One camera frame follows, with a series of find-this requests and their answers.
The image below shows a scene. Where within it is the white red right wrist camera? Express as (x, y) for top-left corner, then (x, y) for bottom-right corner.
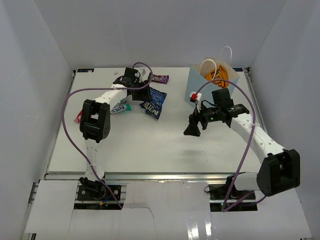
(189, 91), (202, 112)

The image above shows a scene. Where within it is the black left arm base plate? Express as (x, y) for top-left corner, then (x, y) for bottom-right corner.
(76, 185), (122, 201)

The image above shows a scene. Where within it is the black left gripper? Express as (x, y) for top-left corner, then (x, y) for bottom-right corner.
(132, 80), (153, 101)

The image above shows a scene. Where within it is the light blue paper bag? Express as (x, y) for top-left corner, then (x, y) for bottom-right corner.
(184, 46), (240, 107)

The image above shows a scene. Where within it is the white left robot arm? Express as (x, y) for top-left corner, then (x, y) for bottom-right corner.
(79, 67), (153, 200)

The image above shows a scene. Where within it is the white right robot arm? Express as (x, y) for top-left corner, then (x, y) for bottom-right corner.
(183, 88), (301, 200)

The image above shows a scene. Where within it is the blue kettle chip bag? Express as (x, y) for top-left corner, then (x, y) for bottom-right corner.
(139, 87), (167, 120)

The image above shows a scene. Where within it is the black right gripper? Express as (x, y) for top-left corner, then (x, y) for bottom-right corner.
(184, 101), (222, 137)

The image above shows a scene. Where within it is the aluminium front frame rail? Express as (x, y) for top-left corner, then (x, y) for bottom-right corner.
(43, 171), (285, 181)

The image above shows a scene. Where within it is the orange honey dijon chip bag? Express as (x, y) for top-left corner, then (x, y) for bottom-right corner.
(204, 65), (229, 89)

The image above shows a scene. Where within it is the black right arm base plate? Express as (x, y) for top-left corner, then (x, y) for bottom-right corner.
(205, 184), (250, 200)

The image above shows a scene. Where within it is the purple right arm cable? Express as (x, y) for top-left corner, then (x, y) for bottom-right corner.
(196, 79), (268, 213)

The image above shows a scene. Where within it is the brown purple M&M's pack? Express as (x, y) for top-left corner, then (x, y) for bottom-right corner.
(151, 74), (170, 84)

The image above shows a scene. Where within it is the red crumpled candy wrapper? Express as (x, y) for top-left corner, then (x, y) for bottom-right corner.
(73, 110), (83, 124)

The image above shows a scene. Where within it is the teal Fox's candy bag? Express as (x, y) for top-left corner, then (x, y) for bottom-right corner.
(110, 98), (132, 114)

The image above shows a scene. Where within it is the blue corner label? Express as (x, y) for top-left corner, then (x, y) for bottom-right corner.
(76, 68), (95, 73)

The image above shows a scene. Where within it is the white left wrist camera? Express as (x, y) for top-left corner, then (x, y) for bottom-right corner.
(138, 68), (147, 78)

